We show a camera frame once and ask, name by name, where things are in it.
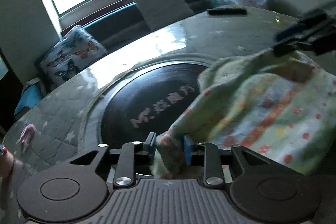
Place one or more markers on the colourful patterned children's garment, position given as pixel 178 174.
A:
pixel 280 107

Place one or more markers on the small pink toy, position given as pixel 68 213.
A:
pixel 28 134

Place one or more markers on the black remote control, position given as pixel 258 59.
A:
pixel 227 11

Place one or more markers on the pink cartoon-eyed water bottle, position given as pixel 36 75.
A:
pixel 6 162

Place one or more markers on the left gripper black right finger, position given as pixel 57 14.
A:
pixel 238 158

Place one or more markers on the butterfly print pillow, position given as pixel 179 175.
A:
pixel 72 54

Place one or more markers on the blue cushion with cloth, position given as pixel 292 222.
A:
pixel 33 92

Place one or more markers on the plain white pillow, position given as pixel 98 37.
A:
pixel 160 13

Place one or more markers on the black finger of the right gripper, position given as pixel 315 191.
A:
pixel 314 32

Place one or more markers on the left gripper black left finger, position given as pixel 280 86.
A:
pixel 128 162

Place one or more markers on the round black induction cooktop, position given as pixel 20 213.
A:
pixel 147 98

